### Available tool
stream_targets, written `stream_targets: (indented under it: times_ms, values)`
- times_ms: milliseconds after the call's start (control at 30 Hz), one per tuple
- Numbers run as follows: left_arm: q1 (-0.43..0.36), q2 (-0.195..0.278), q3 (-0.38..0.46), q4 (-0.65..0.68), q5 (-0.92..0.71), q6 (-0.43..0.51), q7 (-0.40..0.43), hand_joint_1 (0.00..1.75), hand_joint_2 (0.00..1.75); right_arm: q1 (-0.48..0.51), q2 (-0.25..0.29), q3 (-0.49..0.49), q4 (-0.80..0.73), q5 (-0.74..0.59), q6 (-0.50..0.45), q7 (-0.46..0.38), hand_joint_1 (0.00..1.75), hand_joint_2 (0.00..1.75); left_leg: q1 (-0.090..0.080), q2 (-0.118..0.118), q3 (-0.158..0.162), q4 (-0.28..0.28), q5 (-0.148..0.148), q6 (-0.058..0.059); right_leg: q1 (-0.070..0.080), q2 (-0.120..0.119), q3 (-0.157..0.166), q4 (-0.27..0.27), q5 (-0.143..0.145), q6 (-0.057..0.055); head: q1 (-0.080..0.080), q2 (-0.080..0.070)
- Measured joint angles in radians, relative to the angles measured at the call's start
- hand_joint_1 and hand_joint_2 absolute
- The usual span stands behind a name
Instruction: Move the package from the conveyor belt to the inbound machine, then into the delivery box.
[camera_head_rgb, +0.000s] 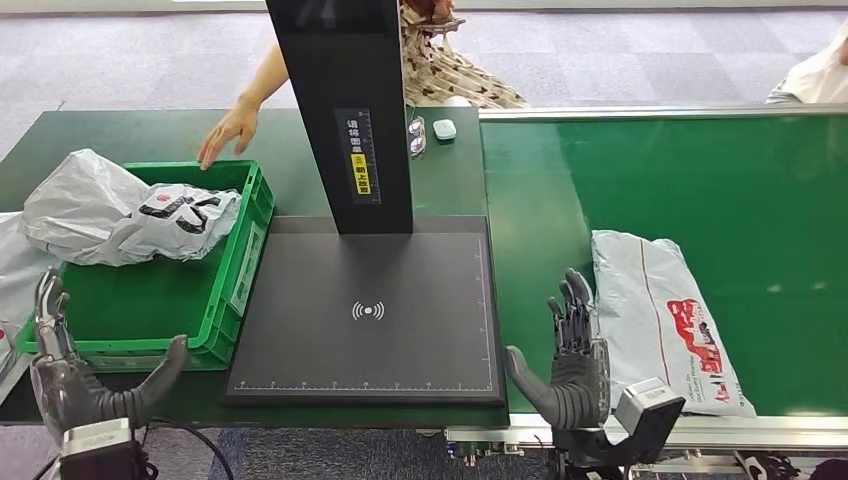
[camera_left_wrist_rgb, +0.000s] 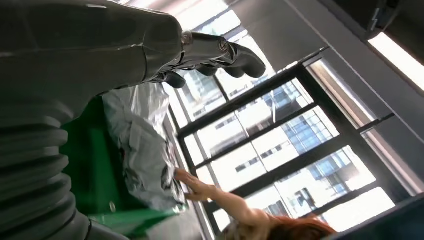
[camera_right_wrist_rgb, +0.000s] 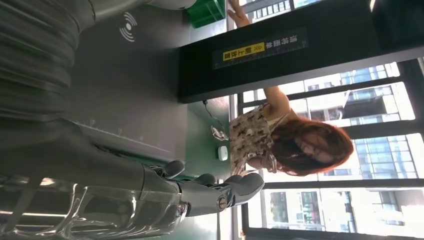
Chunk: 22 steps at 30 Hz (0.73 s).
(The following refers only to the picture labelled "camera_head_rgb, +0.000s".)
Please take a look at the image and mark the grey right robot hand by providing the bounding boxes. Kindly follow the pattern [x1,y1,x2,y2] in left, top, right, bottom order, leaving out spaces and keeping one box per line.
[504,268,612,432]

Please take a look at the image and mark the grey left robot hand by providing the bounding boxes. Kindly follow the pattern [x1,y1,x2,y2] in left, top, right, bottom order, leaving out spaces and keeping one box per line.
[29,266,190,448]

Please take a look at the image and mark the grey package black red logo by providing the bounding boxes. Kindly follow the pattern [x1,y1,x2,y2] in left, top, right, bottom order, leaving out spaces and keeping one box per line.
[18,148,243,268]
[0,321,18,382]

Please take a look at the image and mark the grey package red print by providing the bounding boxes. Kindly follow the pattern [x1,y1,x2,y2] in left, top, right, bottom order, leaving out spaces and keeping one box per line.
[591,229,758,419]

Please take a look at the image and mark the plain grey package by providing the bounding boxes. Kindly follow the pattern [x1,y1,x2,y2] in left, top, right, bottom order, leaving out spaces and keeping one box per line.
[0,211,62,333]

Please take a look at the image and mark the white package black print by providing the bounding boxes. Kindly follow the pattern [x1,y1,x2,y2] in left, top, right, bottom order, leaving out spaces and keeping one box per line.
[735,451,806,480]

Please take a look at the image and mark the black inbound scanner machine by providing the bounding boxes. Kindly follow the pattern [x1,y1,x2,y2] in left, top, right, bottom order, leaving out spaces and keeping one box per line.
[225,0,506,407]

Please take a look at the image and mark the green plastic crate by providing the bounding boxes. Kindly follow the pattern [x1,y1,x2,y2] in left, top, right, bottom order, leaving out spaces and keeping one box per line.
[14,160,276,372]

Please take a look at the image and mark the clear eyeglasses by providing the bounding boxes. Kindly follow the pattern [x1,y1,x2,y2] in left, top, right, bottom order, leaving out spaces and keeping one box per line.
[407,116,427,159]

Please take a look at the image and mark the person's hand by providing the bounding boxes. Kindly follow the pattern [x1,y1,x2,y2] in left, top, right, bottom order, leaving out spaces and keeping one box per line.
[197,99,261,172]

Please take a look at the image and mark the person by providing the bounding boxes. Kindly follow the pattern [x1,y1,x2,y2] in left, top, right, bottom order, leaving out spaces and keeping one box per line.
[399,0,528,109]
[767,19,848,105]

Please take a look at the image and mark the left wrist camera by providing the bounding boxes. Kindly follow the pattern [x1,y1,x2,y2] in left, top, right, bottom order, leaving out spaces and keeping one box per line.
[59,418,144,480]

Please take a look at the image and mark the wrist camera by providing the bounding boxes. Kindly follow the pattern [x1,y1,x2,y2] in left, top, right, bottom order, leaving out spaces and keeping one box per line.
[614,377,687,465]
[59,418,144,480]

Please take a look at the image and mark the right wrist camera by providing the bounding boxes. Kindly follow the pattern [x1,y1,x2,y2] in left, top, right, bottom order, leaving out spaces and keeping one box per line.
[614,377,687,465]

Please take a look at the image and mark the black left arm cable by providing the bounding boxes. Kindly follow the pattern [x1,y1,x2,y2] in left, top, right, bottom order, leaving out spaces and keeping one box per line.
[142,417,236,480]

